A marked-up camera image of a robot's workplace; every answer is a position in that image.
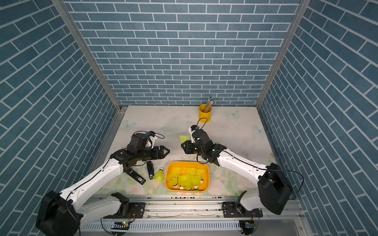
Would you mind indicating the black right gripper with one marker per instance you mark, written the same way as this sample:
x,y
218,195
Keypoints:
x,y
188,149

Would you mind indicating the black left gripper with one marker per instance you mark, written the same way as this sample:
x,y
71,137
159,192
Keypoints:
x,y
161,154

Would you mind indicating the yellow-green shuttlecock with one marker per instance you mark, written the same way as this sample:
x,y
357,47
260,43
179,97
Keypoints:
x,y
185,182
159,176
201,173
192,172
196,182
172,177
184,138

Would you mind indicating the orange plastic storage box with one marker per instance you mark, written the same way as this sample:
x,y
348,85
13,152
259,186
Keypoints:
x,y
184,165

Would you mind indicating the black robot base joint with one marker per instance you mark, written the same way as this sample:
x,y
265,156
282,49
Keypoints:
x,y
235,209

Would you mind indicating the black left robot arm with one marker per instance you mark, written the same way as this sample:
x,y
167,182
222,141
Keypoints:
x,y
64,213

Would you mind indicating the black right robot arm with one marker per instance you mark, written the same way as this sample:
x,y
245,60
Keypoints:
x,y
273,188

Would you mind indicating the black loose gripper finger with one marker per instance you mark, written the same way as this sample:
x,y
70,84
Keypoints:
x,y
150,169
137,177

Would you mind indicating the yellow pen holder cup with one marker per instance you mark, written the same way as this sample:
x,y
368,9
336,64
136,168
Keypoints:
x,y
205,113

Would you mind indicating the pencils in cup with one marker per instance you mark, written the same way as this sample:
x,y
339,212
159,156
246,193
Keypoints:
x,y
209,103

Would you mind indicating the black left base joint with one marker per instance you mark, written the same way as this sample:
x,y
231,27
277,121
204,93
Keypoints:
x,y
133,210

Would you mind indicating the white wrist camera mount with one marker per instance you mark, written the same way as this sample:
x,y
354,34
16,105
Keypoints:
x,y
192,129

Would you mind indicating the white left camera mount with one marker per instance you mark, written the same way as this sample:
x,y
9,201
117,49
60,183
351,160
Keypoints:
x,y
151,138

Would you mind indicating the aluminium table edge rail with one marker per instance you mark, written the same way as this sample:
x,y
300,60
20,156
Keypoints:
x,y
102,154

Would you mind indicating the aluminium right corner post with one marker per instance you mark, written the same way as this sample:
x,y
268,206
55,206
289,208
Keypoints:
x,y
299,14

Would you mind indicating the aluminium corner frame post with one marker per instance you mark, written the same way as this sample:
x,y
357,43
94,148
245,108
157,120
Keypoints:
x,y
76,34

